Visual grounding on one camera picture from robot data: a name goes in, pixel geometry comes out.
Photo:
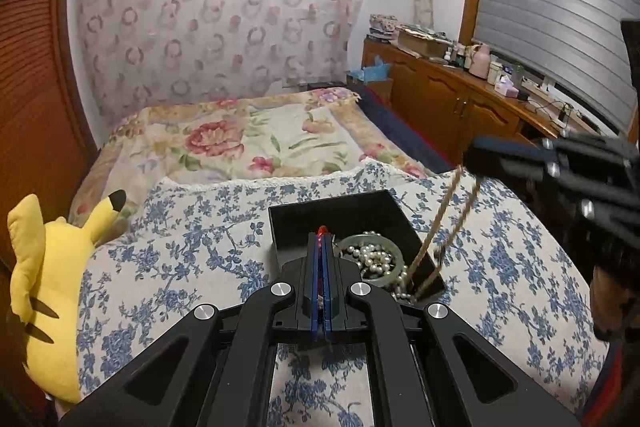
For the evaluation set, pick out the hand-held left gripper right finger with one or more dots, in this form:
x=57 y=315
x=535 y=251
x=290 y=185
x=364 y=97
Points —
x=400 y=347

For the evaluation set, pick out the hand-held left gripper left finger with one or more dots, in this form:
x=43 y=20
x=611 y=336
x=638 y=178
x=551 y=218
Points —
x=250 y=347

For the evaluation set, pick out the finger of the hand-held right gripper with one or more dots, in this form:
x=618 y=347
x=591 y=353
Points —
x=525 y=152
x=565 y=197

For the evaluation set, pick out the pale green jade bangle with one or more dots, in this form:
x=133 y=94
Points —
x=397 y=272

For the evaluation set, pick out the brown bead strand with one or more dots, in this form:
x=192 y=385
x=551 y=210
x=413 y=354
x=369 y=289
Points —
x=442 y=212

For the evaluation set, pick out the black box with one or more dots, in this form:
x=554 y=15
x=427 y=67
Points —
x=310 y=227

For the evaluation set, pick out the white power strip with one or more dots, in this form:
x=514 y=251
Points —
x=545 y=93

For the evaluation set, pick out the pink tissue box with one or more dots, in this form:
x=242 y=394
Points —
x=507 y=87

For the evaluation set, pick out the long wooden cabinet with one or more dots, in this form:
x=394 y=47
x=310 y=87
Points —
x=450 y=102

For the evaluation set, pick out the pink thermos jug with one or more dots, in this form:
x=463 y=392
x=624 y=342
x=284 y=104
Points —
x=480 y=62

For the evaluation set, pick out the blue floral tablecloth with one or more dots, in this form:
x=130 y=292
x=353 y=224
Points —
x=200 y=257

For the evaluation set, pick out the dark blue bed sheet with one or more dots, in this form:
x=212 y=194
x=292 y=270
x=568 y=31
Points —
x=400 y=132

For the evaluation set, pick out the brown cardboard box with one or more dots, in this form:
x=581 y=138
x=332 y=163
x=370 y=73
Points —
x=422 y=44

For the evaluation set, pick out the blue plastic bag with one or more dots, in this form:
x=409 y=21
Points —
x=370 y=72

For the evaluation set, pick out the stack of patterned boxes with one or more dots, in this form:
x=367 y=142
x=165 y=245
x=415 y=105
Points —
x=382 y=27

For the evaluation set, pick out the floral bed blanket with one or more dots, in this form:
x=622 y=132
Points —
x=225 y=142

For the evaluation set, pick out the yellow plush toy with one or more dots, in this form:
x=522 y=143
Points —
x=45 y=287

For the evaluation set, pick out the circle patterned sheer curtain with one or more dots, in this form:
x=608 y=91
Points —
x=215 y=17

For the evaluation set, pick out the brown louvered wooden wardrobe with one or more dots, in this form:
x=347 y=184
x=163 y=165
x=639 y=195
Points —
x=35 y=82

